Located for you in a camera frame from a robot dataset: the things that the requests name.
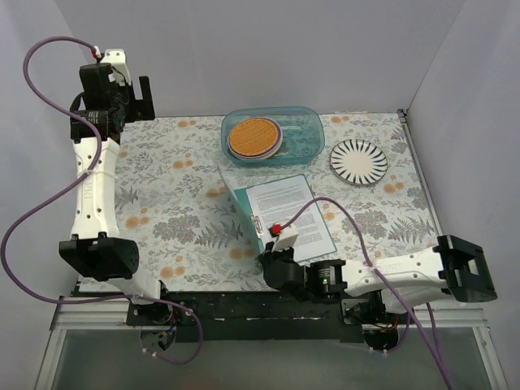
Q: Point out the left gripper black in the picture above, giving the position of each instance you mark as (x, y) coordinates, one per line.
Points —
(143, 102)

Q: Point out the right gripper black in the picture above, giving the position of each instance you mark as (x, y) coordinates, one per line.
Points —
(267, 260)

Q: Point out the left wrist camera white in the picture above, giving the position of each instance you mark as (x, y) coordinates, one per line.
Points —
(111, 67)

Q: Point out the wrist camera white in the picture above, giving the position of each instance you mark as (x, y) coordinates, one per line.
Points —
(284, 237)
(111, 67)

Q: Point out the aluminium frame rail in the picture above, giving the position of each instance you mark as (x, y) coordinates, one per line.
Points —
(112, 314)

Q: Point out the blue striped white plate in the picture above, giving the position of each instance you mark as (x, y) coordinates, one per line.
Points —
(358, 162)

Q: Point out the floral patterned table mat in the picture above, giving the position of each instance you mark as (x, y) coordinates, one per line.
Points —
(171, 200)

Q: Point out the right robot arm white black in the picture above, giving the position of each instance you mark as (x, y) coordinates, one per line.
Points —
(453, 268)

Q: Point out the teal plastic folder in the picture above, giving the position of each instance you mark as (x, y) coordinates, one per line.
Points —
(237, 179)

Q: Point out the clear teal plastic container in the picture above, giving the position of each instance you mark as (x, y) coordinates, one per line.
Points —
(302, 129)

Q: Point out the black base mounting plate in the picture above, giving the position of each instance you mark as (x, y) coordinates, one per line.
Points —
(267, 316)

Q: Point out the printed paper stack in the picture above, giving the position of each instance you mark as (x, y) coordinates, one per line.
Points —
(280, 200)

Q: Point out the silver folder clip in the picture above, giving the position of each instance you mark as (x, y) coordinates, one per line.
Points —
(257, 225)

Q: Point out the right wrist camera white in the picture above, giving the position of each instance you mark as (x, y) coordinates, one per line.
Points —
(284, 237)

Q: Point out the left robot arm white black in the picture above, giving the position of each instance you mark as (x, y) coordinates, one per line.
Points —
(95, 248)

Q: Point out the orange woven round coaster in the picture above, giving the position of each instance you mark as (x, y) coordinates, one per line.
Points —
(255, 139)

